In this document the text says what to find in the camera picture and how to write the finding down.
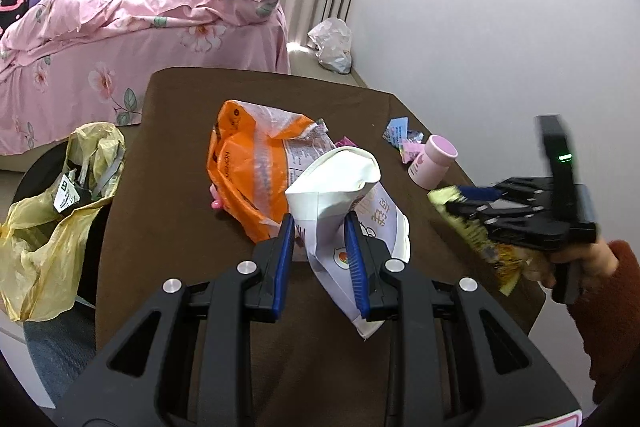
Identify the orange plastic bag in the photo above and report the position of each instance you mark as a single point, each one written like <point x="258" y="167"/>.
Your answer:
<point x="240" y="167"/>

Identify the pink floral duvet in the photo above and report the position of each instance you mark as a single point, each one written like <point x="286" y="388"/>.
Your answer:
<point x="125" y="2"/>

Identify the magenta wrapper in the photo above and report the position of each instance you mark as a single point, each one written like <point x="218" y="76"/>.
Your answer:
<point x="345" y="142"/>

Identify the blue wrapper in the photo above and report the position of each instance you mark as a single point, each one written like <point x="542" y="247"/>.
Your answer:
<point x="395" y="129"/>

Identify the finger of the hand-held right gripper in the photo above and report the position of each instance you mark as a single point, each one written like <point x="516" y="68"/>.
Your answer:
<point x="520" y="222"/>
<point x="480" y="193"/>

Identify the white plastic bag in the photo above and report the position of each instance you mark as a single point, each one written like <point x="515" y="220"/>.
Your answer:
<point x="332" y="44"/>

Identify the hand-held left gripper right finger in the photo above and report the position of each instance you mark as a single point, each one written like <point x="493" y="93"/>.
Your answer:
<point x="355" y="267"/>

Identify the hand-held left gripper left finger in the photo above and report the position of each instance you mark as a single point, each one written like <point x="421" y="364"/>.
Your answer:
<point x="285" y="257"/>

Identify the grey plastic wrapper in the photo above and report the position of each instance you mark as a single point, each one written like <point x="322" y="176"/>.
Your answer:
<point x="102" y="172"/>

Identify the yellow plastic trash bag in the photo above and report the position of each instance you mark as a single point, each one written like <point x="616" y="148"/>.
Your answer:
<point x="45" y="267"/>

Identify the yellow black snack packet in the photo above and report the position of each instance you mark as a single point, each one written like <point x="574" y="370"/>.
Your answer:
<point x="475" y="237"/>

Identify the black trash bin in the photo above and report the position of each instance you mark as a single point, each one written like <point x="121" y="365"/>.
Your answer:
<point x="37" y="172"/>

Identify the black white snack packet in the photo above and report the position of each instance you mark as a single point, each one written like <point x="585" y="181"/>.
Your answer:
<point x="67" y="192"/>

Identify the bed with pink bedding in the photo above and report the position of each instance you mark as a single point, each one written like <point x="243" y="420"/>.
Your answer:
<point x="150" y="67"/>

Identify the person's right hand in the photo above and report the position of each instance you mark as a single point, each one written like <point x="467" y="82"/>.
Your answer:
<point x="597" y="264"/>

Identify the pink pig toy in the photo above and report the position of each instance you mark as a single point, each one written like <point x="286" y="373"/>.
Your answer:
<point x="217" y="202"/>

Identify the person's right forearm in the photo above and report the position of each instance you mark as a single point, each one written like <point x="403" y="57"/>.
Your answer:
<point x="615" y="332"/>

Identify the pink bottle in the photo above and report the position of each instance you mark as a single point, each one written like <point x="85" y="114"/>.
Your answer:
<point x="430" y="162"/>

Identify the lavender wrapper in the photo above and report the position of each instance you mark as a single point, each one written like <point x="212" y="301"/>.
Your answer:
<point x="412" y="153"/>

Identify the person's leg in jeans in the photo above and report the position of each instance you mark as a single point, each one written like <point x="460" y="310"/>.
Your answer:
<point x="60" y="352"/>

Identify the shiny foil wrapper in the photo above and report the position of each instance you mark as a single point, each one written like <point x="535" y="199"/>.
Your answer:
<point x="415" y="138"/>

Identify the white snack bag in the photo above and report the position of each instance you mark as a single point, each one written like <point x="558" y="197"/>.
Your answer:
<point x="335" y="187"/>

